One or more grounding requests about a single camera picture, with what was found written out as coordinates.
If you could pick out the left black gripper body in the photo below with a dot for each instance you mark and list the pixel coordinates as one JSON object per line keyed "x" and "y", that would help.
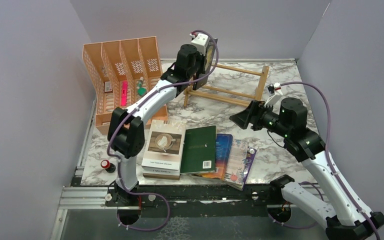
{"x": 198, "y": 63}

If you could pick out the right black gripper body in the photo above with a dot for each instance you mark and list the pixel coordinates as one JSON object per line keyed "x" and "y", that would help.
{"x": 259, "y": 109}

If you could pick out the black Moon and Sixpence book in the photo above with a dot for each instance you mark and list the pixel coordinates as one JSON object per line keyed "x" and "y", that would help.
{"x": 213, "y": 53}

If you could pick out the dark green book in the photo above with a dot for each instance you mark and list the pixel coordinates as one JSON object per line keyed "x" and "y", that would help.
{"x": 199, "y": 150}

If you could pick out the white Afternoon tea book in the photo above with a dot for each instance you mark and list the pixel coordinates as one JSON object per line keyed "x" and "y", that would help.
{"x": 164, "y": 147}

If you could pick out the white Decorate Furniture book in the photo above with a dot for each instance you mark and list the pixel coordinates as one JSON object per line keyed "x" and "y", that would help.
{"x": 160, "y": 173}

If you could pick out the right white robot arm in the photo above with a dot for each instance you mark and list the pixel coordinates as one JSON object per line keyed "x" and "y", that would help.
{"x": 345, "y": 216}

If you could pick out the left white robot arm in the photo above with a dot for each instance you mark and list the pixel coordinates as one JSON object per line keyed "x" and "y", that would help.
{"x": 126, "y": 137}

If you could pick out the blue orange book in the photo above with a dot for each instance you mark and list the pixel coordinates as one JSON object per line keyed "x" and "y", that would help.
{"x": 222, "y": 152}

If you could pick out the wooden book rack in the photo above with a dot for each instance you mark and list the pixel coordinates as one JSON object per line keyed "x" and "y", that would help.
{"x": 231, "y": 84}

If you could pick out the floral purple book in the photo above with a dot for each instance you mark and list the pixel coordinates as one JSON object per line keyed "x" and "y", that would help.
{"x": 239, "y": 164}

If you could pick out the yellow book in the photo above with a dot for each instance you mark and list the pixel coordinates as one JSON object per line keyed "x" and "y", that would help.
{"x": 209, "y": 176}

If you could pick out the green glue bottle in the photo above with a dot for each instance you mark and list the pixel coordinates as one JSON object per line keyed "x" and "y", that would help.
{"x": 141, "y": 91}

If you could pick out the orange plastic file organizer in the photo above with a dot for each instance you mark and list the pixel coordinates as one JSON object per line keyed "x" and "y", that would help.
{"x": 116, "y": 61}

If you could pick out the pink highlighter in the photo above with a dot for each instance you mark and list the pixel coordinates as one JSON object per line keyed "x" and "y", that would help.
{"x": 123, "y": 93}

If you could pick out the small red white box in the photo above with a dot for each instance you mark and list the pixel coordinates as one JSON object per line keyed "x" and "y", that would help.
{"x": 107, "y": 87}

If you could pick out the red emergency stop button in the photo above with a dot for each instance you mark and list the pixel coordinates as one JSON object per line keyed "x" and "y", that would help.
{"x": 108, "y": 166}

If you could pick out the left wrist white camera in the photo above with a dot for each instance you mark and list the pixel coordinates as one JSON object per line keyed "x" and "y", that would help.
{"x": 200, "y": 41}

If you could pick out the black metal base rail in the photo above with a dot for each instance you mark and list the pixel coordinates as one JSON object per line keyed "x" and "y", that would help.
{"x": 187, "y": 201}

